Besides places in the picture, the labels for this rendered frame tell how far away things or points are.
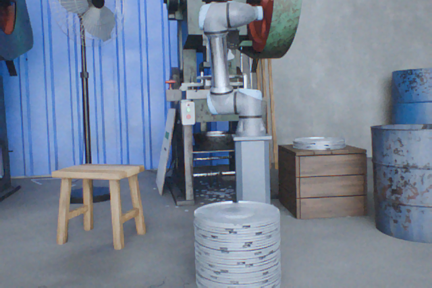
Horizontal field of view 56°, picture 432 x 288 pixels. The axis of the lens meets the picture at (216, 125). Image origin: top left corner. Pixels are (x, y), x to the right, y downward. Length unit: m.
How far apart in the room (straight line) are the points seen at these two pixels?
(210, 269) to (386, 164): 0.95
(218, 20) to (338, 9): 2.75
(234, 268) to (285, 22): 1.70
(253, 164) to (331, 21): 2.74
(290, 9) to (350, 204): 1.19
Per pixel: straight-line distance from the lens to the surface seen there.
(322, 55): 4.35
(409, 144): 1.87
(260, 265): 1.34
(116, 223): 1.83
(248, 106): 1.95
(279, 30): 2.62
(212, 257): 1.34
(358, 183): 2.25
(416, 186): 1.90
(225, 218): 1.34
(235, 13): 1.87
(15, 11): 3.23
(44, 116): 3.92
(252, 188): 1.97
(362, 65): 4.56
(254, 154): 1.94
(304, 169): 2.14
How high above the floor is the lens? 0.61
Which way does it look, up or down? 3 degrees down
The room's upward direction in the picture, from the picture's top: 2 degrees counter-clockwise
